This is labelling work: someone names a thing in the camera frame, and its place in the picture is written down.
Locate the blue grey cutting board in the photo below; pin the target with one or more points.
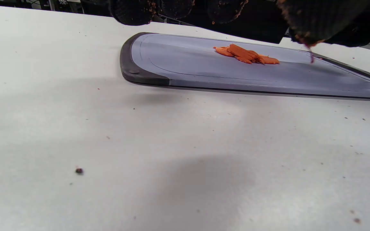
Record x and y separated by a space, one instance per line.
198 70

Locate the heap of chopped orange plasticine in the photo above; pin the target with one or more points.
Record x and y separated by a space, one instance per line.
242 54

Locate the small dark crumb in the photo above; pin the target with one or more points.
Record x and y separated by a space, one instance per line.
79 171

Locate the person's left hand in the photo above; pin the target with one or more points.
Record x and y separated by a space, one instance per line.
316 19

